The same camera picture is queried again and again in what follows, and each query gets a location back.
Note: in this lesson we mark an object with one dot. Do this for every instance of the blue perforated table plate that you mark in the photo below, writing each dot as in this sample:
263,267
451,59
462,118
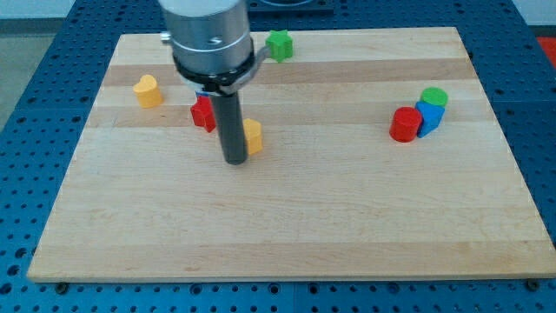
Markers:
38,141

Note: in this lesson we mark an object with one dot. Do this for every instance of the red cylinder block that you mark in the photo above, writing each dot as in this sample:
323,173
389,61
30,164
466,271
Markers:
405,124

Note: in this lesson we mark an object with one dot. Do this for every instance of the yellow heart block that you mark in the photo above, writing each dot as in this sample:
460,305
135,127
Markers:
147,92

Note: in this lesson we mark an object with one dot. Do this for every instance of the yellow hexagon block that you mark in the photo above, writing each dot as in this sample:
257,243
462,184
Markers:
253,135

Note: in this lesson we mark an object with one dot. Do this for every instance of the red star block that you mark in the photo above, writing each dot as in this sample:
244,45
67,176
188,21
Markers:
202,114

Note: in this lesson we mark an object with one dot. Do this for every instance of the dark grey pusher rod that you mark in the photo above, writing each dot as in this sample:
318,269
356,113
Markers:
228,117

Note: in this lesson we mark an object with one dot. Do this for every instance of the light wooden board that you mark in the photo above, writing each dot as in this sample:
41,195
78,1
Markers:
149,198

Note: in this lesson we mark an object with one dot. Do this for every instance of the green star block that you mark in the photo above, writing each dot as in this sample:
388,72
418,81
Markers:
281,45

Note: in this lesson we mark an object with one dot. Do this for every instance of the green cylinder block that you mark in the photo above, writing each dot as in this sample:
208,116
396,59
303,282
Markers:
434,96

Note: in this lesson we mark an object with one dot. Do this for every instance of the blue triangle block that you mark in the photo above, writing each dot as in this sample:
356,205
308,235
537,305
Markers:
431,117

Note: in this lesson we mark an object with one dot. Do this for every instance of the red object at edge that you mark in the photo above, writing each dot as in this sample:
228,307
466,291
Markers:
548,45

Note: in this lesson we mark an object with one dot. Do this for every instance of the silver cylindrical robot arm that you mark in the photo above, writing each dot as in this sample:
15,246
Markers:
211,44

